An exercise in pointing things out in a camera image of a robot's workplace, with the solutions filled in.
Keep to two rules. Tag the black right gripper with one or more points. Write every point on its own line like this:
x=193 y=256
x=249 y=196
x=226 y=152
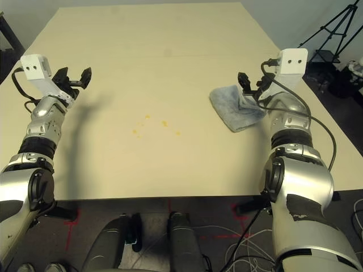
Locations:
x=253 y=91

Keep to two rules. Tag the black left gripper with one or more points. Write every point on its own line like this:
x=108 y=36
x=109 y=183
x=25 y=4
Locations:
x=67 y=88

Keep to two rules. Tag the light blue fluffy rag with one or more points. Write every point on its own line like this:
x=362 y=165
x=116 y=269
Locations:
x=229 y=105

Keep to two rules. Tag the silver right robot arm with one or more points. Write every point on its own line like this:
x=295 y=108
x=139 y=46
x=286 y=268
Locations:
x=297 y=175

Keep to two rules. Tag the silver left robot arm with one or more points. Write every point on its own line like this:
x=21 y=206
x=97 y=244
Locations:
x=39 y=127

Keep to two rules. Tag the black bag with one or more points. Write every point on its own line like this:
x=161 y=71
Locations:
x=340 y=82

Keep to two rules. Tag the black tripod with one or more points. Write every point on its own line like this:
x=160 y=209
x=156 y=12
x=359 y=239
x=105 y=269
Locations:
x=326 y=29

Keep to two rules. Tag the yellow liquid spill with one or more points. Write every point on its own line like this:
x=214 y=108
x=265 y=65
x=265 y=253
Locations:
x=164 y=123

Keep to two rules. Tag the black table foot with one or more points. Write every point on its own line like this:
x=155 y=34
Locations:
x=63 y=213
x=252 y=207

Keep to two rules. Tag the dark grey robot left leg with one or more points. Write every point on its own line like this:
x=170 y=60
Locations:
x=105 y=246

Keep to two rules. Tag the dark grey robot leg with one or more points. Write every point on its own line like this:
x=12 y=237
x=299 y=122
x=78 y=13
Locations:
x=105 y=246
x=184 y=243

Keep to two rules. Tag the dark grey robot right leg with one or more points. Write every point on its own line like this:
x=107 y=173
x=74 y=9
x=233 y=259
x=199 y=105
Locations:
x=184 y=243

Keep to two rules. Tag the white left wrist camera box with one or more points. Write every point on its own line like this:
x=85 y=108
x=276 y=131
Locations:
x=32 y=68

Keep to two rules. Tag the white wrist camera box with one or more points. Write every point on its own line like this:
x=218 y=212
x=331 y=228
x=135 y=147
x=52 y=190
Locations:
x=32 y=68
x=292 y=61

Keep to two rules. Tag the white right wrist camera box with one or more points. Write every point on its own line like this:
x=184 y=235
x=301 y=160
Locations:
x=292 y=61

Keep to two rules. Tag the black metal shelf frame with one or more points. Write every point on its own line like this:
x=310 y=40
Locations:
x=10 y=34

